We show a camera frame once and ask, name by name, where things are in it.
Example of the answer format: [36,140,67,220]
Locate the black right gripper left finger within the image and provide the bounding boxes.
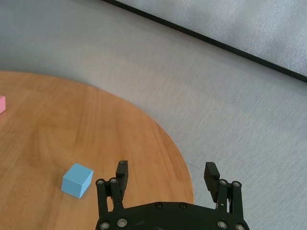
[95,160,130,214]

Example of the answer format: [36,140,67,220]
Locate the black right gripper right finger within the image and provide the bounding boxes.
[203,161,245,215]

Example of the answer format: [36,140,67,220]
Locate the blue cube block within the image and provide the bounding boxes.
[61,162,94,199]

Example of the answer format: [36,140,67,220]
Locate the long black wall rail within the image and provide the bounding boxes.
[99,0,307,84]

